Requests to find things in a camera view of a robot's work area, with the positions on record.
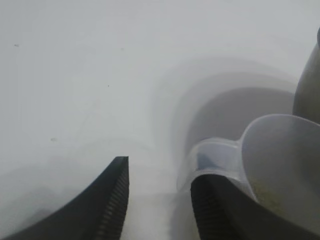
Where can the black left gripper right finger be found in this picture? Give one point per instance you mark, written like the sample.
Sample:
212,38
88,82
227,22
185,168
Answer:
230,215

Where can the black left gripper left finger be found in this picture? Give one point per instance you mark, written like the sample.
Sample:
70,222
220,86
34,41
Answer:
95,210

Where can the translucent plastic measuring cup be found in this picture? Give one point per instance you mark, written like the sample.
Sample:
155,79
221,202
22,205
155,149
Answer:
275,150

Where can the stainless steel mixing bowl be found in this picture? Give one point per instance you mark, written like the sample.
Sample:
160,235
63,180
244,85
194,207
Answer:
310,87

